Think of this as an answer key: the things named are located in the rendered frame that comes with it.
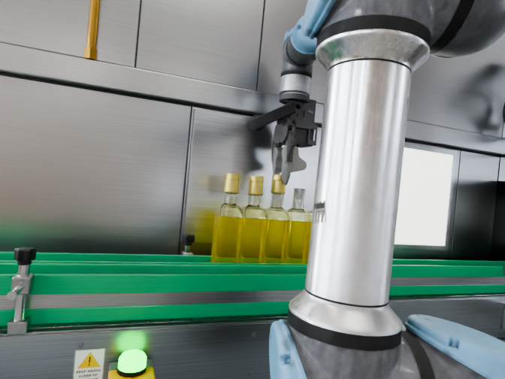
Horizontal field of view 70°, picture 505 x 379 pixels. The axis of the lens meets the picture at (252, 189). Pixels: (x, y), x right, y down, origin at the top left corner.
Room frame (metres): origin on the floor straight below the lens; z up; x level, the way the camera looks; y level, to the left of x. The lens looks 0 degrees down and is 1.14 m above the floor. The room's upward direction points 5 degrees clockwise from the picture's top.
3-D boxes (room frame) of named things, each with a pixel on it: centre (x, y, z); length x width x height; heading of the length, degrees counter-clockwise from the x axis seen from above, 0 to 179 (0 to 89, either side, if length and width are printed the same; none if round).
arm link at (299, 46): (0.77, -0.11, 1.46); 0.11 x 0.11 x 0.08; 5
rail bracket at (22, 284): (0.53, 0.33, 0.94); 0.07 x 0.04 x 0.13; 20
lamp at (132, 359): (0.58, 0.17, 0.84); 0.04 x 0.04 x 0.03
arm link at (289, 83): (0.87, -0.08, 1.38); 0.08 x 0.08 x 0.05
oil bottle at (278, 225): (0.86, -0.06, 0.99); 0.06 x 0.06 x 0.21; 22
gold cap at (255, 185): (0.84, -0.01, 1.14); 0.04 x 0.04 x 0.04
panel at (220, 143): (1.08, -0.25, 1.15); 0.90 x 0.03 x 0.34; 110
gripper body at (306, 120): (0.87, -0.09, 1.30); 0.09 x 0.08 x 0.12; 111
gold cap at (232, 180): (0.82, 0.05, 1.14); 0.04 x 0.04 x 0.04
